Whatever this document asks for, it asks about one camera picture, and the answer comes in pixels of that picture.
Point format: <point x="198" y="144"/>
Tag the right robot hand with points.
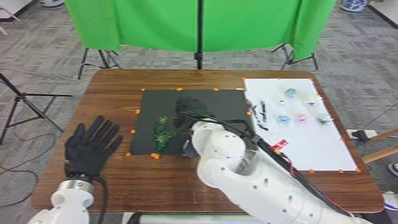
<point x="191" y="106"/>

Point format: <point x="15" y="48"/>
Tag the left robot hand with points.
<point x="90" y="146"/>

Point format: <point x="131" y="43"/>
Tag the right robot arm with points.
<point x="250" y="176"/>

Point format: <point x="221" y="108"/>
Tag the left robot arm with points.
<point x="65" y="200"/>

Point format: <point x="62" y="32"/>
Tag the dark mat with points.
<point x="220" y="103"/>

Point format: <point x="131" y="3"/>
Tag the green sprig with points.
<point x="163" y="131"/>

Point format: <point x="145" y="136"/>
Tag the bunch of green sprigs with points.
<point x="262" y="111"/>

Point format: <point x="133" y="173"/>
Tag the blue flower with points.
<point x="285" y="118"/>
<point x="291" y="92"/>

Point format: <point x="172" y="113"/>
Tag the black tripod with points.
<point x="22" y="100"/>

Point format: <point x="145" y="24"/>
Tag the pink flower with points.
<point x="303" y="117"/>

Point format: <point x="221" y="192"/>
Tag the white flower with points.
<point x="325" y="119"/>
<point x="310" y="98"/>

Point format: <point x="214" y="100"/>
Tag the black backdrop stand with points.
<point x="200" y="33"/>

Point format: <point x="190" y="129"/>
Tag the white sheet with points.
<point x="309" y="143"/>

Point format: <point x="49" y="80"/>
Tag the pale grey bar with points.
<point x="190" y="219"/>

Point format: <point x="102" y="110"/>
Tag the blue and white vase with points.
<point x="355" y="5"/>
<point x="53" y="2"/>

